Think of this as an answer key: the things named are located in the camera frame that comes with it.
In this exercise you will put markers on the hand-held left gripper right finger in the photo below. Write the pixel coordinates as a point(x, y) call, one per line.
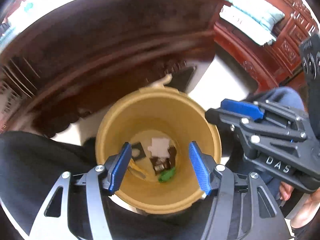
point(200, 170)

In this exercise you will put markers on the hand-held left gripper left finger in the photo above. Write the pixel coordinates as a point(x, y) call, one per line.
point(120, 167)

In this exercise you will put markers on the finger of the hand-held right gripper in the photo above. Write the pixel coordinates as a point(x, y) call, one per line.
point(240, 108)
point(250, 135)

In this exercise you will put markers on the yellow snack wrapper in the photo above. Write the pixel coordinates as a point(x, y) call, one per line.
point(136, 170)

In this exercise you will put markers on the green paper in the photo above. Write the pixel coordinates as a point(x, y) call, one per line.
point(167, 175)

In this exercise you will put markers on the brown snack packet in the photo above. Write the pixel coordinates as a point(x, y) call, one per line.
point(160, 166)

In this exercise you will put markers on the white paper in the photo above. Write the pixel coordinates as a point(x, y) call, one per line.
point(160, 146)

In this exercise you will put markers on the tan plastic trash bin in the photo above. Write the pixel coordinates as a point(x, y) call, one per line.
point(155, 110)

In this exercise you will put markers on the person's right hand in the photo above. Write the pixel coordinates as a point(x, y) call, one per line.
point(310, 205)

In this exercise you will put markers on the person's right leg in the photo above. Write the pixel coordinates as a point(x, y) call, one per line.
point(282, 97)

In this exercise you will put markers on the person's leg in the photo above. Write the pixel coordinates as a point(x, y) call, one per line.
point(282, 97)
point(37, 155)

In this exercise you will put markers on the long carved wooden sofa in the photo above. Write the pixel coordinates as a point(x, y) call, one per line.
point(250, 55)

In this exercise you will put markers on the dark flat object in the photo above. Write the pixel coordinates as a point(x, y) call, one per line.
point(183, 78)

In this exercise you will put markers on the person's left leg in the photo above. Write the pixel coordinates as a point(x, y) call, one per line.
point(37, 155)

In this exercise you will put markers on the blue patterned seat mat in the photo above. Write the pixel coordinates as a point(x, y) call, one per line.
point(250, 12)

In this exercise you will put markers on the glass-topped wooden table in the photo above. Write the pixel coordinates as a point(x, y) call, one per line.
point(100, 42)

